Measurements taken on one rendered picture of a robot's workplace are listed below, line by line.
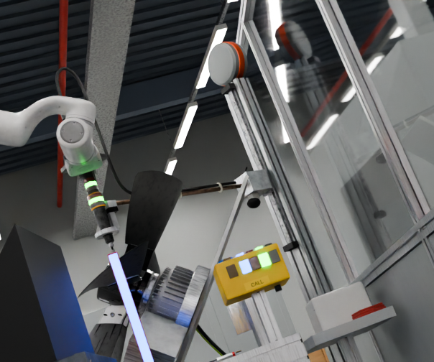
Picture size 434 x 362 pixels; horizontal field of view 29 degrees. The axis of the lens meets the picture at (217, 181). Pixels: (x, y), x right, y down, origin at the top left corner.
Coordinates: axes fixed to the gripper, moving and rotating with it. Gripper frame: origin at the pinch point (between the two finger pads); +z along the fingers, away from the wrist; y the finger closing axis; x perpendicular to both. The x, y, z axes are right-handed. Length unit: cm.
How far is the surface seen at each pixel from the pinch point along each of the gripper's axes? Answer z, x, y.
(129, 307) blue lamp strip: -35, -48, 0
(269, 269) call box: -41, -52, 33
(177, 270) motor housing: 3.6, -36.4, 15.5
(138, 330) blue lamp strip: -35, -54, 0
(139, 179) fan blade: -8.1, -10.7, 13.2
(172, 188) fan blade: 4.3, -12.7, 22.2
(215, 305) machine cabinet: 564, 22, 69
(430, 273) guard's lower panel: -36, -65, 70
